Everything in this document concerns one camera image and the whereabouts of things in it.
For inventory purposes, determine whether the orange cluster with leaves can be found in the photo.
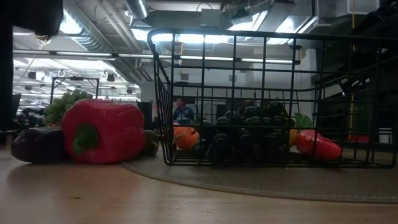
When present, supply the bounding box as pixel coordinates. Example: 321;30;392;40
172;123;200;152

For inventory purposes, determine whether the black grape bunch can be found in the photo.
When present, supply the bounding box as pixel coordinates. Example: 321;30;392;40
191;100;296;166

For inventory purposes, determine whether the dark green cucumber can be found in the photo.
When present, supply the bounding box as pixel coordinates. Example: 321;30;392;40
139;129;160;157

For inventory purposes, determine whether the red bell pepper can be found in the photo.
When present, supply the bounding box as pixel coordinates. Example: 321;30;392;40
61;98;146;165

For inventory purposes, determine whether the orange-red carrot with green top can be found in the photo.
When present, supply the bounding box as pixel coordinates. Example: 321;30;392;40
294;112;343;162

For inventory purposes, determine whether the purple eggplant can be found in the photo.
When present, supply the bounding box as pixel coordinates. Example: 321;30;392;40
11;126;68;164

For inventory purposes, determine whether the person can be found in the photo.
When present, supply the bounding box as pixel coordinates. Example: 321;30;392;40
172;98;195;125

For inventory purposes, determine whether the black background cabinet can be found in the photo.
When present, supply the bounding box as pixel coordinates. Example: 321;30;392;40
138;101;155;130

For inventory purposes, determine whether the long ceiling light fixture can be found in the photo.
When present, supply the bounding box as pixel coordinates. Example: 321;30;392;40
116;52;301;65

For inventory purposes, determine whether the round grey placemat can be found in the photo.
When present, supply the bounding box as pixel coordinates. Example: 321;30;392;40
119;149;398;205

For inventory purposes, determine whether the red background object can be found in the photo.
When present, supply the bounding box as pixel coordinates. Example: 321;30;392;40
353;134;371;144

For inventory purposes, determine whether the dark background machine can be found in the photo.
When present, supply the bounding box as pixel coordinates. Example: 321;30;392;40
17;107;47;128

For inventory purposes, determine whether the black wire basket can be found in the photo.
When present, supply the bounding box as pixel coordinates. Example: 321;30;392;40
147;27;398;169

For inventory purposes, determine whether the silver ventilation duct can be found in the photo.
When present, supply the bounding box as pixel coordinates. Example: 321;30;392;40
126;0;150;19

